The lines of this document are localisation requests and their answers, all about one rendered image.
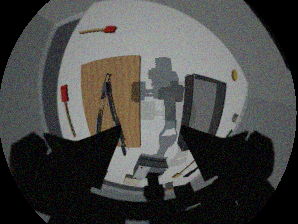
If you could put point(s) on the wooden board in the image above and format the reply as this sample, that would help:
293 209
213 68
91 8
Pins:
124 83

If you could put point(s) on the tan flat round disc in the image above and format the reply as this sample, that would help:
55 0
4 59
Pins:
234 74

